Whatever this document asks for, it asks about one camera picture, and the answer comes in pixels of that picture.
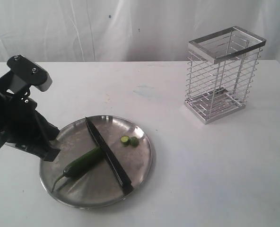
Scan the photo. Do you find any black handled serrated knife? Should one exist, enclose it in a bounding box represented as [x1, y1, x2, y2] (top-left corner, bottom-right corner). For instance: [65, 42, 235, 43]
[85, 117, 134, 195]

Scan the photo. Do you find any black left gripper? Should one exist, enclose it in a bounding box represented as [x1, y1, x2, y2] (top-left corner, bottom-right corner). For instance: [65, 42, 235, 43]
[2, 70, 61, 163]

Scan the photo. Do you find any green chili pepper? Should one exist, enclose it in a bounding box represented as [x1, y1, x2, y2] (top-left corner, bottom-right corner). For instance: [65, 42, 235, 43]
[52, 147, 103, 192]

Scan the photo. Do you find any chrome wire utensil holder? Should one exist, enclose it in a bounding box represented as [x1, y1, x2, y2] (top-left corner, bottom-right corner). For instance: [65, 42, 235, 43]
[184, 26, 266, 124]

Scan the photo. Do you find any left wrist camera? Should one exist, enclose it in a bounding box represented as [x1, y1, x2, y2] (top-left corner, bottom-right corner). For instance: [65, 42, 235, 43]
[7, 55, 53, 93]

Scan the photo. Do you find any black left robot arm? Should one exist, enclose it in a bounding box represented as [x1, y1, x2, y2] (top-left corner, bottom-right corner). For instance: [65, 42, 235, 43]
[0, 71, 60, 162]

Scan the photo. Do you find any cucumber end piece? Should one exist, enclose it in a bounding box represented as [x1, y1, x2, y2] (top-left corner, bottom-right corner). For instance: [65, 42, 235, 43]
[130, 137, 139, 147]

